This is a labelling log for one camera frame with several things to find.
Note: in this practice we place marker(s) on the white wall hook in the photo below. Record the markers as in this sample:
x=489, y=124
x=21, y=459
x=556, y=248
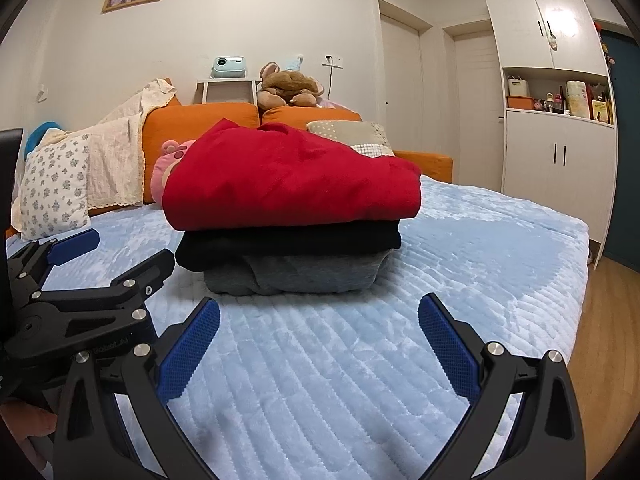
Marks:
x=42, y=92

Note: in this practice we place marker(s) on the cream lace blanket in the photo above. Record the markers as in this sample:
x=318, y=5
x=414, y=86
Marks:
x=115, y=160

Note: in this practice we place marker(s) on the white tall cabinet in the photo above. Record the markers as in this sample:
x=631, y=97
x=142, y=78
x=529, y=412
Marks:
x=550, y=185

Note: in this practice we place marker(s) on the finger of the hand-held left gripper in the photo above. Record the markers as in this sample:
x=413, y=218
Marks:
x=75, y=247
x=145, y=272

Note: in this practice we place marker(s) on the grey garment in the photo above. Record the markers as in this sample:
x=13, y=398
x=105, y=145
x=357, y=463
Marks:
x=300, y=275

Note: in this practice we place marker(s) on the teal projector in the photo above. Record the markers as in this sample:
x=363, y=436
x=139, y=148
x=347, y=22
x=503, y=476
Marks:
x=229, y=66

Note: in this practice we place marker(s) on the beige patchwork pillow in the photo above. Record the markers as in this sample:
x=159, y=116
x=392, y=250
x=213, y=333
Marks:
x=350, y=132

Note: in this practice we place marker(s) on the floral white pillow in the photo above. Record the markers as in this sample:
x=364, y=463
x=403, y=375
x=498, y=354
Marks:
x=55, y=185

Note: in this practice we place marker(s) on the blue round plush toy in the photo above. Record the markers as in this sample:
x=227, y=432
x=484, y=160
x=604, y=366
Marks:
x=40, y=132

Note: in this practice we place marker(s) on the person's left hand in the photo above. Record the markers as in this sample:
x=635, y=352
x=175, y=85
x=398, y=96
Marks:
x=25, y=425

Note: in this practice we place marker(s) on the white storage basket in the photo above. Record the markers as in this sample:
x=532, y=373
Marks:
x=519, y=86

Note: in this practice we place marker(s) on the black garment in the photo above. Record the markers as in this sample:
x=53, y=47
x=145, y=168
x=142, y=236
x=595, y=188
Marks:
x=280, y=245

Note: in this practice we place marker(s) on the pink bear plush pillow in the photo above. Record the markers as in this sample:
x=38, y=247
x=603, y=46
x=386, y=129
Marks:
x=165, y=170

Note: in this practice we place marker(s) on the red zip jacket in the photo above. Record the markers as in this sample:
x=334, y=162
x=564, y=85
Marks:
x=290, y=180

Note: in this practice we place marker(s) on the white open shelf box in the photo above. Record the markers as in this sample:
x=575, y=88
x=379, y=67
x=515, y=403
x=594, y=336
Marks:
x=201, y=92

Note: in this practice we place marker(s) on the white paper pack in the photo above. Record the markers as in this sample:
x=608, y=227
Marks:
x=577, y=97

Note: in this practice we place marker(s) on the white door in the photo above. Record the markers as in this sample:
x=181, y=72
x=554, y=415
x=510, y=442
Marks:
x=475, y=110
x=402, y=95

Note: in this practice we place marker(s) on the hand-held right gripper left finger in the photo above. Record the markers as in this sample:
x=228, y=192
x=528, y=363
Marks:
x=192, y=350

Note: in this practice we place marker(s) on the orange storage box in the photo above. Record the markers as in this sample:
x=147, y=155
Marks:
x=519, y=102

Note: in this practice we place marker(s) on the brown plush toy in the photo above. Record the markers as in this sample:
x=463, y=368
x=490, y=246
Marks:
x=290, y=87

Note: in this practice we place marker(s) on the white wall outlet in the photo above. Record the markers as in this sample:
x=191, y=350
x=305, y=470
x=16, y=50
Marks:
x=332, y=61

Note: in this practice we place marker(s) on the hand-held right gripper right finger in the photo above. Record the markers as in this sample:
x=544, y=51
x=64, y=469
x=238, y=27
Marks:
x=447, y=347

